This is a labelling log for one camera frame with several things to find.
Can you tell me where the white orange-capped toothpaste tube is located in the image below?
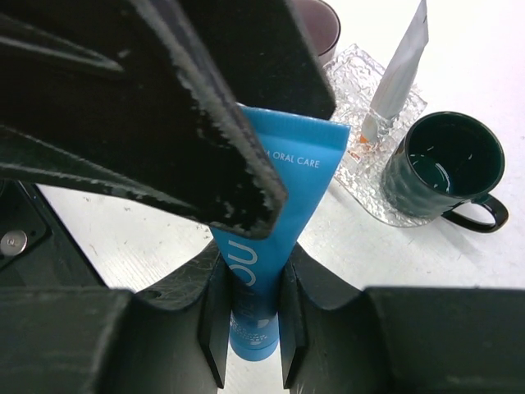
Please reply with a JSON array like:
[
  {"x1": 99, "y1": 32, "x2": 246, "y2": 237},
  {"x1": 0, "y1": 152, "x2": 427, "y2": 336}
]
[{"x1": 359, "y1": 1, "x2": 429, "y2": 144}]

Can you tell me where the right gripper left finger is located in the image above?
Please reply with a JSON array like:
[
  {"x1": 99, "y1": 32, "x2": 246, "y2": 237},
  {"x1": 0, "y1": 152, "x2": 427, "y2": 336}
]
[{"x1": 1, "y1": 243, "x2": 228, "y2": 393}]

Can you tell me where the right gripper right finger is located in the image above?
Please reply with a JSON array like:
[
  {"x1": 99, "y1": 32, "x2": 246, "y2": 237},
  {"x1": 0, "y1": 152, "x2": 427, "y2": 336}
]
[{"x1": 278, "y1": 246, "x2": 524, "y2": 393}]

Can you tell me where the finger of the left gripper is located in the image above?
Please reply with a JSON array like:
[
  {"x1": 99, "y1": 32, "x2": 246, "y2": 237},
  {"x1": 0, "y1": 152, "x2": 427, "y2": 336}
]
[
  {"x1": 1, "y1": 1, "x2": 287, "y2": 240},
  {"x1": 180, "y1": 0, "x2": 336, "y2": 120}
]

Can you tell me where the dark green mug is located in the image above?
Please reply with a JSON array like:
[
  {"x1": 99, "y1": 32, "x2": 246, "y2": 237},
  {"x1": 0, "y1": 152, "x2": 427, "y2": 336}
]
[{"x1": 381, "y1": 112, "x2": 509, "y2": 233}]

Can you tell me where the blue toothpaste tube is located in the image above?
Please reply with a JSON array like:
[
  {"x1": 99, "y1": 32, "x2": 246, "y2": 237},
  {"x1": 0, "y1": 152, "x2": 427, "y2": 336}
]
[{"x1": 208, "y1": 104, "x2": 353, "y2": 362}]

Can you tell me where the purple cup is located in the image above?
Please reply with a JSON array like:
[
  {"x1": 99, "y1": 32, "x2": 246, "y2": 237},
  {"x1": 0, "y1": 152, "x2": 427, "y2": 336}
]
[{"x1": 294, "y1": 0, "x2": 341, "y2": 65}]

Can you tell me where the clear textured plastic tray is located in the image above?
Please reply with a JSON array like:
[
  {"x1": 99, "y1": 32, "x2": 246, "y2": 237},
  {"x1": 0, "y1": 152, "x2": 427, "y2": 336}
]
[{"x1": 324, "y1": 44, "x2": 431, "y2": 228}]

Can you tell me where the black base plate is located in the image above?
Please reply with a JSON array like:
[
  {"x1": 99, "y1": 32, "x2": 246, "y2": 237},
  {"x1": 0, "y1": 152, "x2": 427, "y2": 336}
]
[{"x1": 1, "y1": 180, "x2": 106, "y2": 287}]

